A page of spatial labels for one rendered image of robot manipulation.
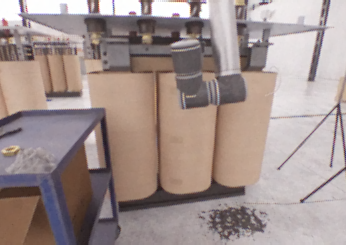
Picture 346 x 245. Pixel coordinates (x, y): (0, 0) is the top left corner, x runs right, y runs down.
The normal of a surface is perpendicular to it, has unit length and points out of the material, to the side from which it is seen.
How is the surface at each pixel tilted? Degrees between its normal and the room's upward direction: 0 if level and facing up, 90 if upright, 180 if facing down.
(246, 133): 90
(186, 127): 90
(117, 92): 90
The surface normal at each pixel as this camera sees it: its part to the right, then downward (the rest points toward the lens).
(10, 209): 0.07, -0.72
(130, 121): 0.18, 0.31
